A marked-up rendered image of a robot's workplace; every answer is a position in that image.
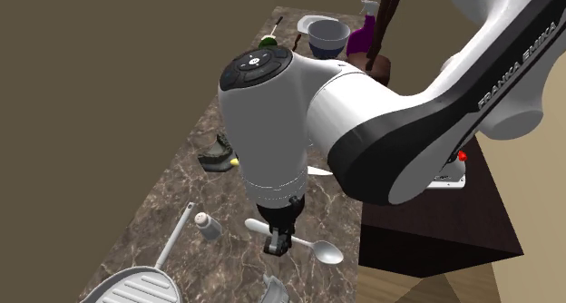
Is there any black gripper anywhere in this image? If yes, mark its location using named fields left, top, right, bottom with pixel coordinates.
left=256, top=194, right=307, bottom=257

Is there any white spoon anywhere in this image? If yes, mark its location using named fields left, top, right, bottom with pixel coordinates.
left=244, top=218, right=345, bottom=266

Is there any grey curved metal object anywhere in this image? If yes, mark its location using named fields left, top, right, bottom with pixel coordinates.
left=258, top=273, right=291, bottom=303

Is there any grey salt shaker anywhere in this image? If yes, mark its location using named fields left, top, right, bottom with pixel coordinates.
left=194, top=211, right=223, bottom=242

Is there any white knife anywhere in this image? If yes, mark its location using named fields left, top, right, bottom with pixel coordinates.
left=307, top=165, right=334, bottom=178

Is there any dark ridged holder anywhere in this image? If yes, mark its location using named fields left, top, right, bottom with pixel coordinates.
left=197, top=133, right=240, bottom=174

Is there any grey grill pan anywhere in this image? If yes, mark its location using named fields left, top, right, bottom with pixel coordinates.
left=81, top=201, right=196, bottom=303

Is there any dark robot stand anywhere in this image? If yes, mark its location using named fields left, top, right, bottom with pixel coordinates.
left=357, top=133, right=525, bottom=279

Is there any green brush with stick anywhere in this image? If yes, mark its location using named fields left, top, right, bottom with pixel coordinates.
left=258, top=15, right=285, bottom=51

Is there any grey and blue bowl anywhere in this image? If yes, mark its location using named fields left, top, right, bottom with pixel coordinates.
left=307, top=19, right=352, bottom=60

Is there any purple spray bottle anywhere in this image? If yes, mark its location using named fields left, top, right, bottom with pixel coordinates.
left=346, top=0, right=381, bottom=58

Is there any white plate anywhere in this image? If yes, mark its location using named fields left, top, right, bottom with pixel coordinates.
left=296, top=14, right=340, bottom=34

